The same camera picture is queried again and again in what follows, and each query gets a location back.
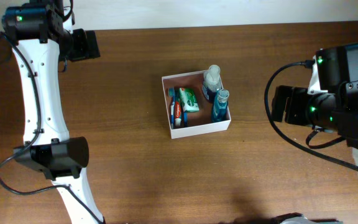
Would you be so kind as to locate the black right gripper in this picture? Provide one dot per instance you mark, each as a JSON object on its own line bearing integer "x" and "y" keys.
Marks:
{"x": 291, "y": 113}

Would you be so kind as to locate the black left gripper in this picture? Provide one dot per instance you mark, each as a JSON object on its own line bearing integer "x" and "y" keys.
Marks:
{"x": 85, "y": 51}

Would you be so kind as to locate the teal mouthwash bottle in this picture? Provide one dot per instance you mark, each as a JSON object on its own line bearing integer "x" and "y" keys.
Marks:
{"x": 220, "y": 104}

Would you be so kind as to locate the dark blue spray bottle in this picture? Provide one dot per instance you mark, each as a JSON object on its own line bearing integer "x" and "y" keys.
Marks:
{"x": 212, "y": 82}

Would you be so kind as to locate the blue white toothbrush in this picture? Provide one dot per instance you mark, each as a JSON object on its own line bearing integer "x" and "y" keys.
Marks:
{"x": 171, "y": 93}

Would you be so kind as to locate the green soap box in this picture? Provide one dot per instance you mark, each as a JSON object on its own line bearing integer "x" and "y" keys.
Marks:
{"x": 188, "y": 100}

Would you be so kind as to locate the blue disposable razor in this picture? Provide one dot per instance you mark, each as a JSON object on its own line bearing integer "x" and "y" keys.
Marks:
{"x": 185, "y": 119}

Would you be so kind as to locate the green Colgate toothpaste tube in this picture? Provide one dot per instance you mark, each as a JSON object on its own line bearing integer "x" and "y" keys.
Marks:
{"x": 177, "y": 113}

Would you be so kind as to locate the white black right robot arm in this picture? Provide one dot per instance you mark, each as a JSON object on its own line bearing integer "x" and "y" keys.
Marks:
{"x": 334, "y": 70}

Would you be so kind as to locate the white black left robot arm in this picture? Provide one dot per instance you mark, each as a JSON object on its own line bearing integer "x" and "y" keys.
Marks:
{"x": 41, "y": 35}

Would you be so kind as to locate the white cardboard box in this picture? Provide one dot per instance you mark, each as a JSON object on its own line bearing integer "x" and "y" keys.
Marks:
{"x": 198, "y": 122}

